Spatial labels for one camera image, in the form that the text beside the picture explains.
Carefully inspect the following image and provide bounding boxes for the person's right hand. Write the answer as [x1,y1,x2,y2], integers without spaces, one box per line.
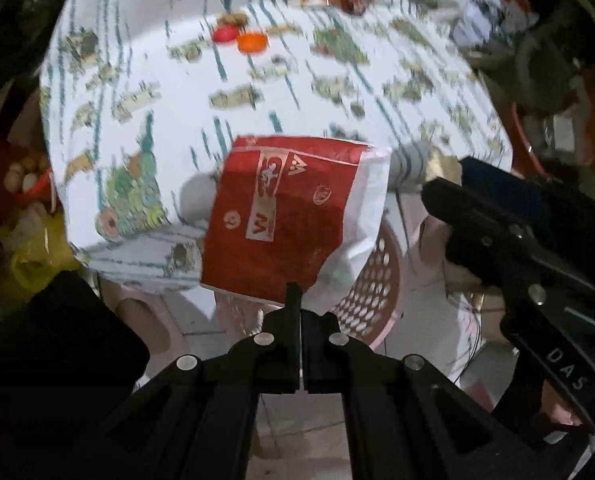
[540,382,595,448]

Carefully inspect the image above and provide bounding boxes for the pale round produce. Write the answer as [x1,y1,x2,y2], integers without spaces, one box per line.
[4,155,53,196]

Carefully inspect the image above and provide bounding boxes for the red and white plastic bag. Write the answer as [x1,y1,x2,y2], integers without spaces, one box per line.
[201,135,392,316]

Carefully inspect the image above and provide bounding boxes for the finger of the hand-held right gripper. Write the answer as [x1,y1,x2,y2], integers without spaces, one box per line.
[421,177,595,313]
[458,156,595,241]

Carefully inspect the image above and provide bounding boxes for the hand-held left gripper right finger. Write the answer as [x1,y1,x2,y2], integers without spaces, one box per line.
[302,310,568,480]

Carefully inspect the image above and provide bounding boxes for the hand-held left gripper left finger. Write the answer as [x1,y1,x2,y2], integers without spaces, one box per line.
[84,282,301,480]

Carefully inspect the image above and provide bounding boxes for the pink perforated plastic stool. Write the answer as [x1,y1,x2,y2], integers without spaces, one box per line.
[322,220,458,351]

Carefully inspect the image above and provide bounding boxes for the red plastic basin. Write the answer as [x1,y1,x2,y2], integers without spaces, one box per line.
[510,102,543,171]

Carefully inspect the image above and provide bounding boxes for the orange bottle cap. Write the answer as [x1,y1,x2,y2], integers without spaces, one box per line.
[237,32,269,54]

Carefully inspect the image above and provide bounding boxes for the dark cloth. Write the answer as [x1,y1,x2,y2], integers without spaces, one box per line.
[0,270,150,480]

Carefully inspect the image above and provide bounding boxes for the white orange plastic bag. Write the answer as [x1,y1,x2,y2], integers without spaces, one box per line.
[452,0,541,51]

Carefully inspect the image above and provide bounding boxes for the yellow plastic bag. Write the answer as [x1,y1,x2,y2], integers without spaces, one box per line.
[10,210,80,293]

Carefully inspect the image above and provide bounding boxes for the printed white tablecloth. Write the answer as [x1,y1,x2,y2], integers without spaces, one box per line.
[40,0,513,291]

